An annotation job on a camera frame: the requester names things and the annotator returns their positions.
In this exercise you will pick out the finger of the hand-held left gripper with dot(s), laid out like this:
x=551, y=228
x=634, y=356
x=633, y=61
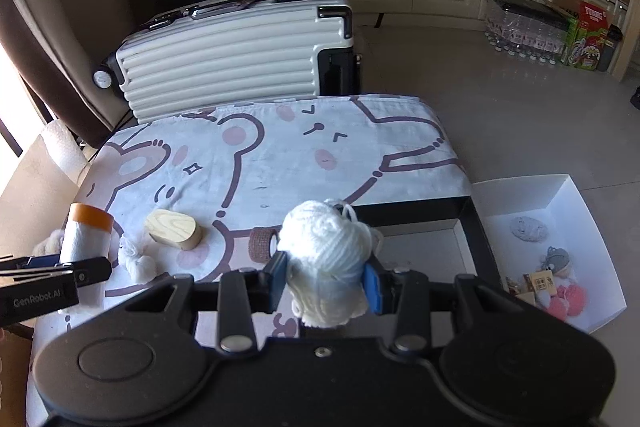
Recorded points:
x=45, y=261
x=92, y=272

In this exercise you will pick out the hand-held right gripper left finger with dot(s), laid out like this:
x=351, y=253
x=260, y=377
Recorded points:
x=277, y=282

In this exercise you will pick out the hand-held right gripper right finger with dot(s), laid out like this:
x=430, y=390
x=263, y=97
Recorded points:
x=373, y=289

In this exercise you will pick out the white roll with orange cap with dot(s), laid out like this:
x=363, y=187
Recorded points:
x=85, y=237

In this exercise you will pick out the brown bandage tape roll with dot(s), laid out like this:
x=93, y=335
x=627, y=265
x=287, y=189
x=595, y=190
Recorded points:
x=260, y=241

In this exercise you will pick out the white plastic wrap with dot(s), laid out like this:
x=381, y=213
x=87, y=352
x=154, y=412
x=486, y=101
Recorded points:
x=137, y=268

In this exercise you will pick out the white yarn ball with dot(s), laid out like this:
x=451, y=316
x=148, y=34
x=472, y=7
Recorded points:
x=325, y=247

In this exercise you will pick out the black cardboard box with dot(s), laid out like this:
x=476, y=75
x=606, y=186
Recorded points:
x=425, y=209

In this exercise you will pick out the beige fluffy tuft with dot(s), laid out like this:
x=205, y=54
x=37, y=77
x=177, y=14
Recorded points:
x=50, y=243

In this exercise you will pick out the large cardboard sheet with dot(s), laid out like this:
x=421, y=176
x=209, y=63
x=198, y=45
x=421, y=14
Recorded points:
x=30, y=197

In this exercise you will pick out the oval wooden block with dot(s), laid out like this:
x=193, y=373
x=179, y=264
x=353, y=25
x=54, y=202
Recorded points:
x=170, y=224

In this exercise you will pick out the bubble wrap roll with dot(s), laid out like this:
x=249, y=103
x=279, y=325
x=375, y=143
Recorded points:
x=62, y=147

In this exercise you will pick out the printed bear tablecloth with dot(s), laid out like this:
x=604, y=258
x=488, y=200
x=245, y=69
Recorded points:
x=280, y=157

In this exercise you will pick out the patterned dark packet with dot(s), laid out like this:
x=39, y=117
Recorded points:
x=520, y=291

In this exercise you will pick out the small wooden house block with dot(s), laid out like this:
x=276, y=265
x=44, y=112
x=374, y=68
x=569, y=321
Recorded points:
x=540, y=283

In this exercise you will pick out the grey plush mouse toy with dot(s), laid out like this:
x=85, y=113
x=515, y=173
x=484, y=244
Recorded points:
x=555, y=259

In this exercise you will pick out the brown curtain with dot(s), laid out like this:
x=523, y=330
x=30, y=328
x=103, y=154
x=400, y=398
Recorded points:
x=50, y=72

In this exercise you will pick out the pink pompom toy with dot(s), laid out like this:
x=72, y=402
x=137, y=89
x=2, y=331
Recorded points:
x=570, y=299

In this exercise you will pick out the white cardboard box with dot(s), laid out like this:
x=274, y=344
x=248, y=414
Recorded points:
x=575, y=217

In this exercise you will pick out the white ribbed suitcase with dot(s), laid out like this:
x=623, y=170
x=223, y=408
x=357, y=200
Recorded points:
x=215, y=57

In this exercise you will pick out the pack of water bottles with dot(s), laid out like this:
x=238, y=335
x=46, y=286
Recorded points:
x=525, y=32

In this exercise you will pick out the green drink carton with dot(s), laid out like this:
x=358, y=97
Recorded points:
x=585, y=49

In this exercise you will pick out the black trash bin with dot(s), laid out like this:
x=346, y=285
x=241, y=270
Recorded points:
x=611, y=49

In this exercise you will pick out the red drink carton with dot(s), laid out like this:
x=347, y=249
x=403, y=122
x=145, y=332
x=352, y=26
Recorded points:
x=595, y=14

